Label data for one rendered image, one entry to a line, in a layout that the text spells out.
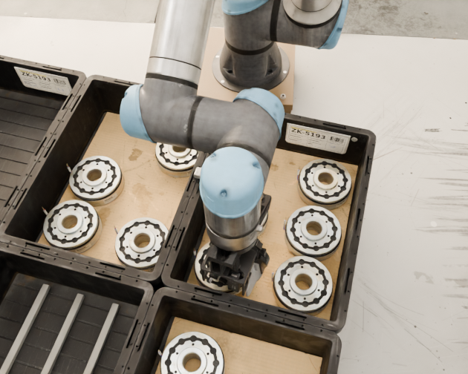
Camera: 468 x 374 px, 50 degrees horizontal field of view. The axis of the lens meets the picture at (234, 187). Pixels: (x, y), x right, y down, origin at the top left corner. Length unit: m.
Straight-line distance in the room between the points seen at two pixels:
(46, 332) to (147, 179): 0.34
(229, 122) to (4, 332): 0.56
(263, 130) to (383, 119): 0.71
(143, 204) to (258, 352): 0.36
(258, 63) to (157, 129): 0.54
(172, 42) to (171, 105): 0.08
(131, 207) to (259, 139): 0.44
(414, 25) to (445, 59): 1.22
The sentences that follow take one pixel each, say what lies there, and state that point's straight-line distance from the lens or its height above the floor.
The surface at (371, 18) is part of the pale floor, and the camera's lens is 2.72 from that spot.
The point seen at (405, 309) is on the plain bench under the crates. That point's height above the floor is 0.70.
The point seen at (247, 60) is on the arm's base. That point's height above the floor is 0.87.
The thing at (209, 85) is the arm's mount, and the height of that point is 0.80.
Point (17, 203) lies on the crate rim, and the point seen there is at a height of 0.93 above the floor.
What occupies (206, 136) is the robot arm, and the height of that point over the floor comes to 1.17.
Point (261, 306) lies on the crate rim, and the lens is 0.81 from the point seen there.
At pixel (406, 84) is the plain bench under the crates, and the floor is 0.70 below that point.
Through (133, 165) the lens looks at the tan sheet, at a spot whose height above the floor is 0.83.
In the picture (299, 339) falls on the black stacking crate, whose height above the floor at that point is 0.89.
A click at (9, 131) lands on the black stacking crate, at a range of 1.22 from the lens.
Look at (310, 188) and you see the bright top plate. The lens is 0.99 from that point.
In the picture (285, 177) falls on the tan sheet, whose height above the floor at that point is 0.83.
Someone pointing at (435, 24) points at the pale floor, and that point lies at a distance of 2.77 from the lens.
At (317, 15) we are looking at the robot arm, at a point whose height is 1.03.
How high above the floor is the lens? 1.70
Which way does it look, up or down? 58 degrees down
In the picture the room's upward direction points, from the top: 2 degrees counter-clockwise
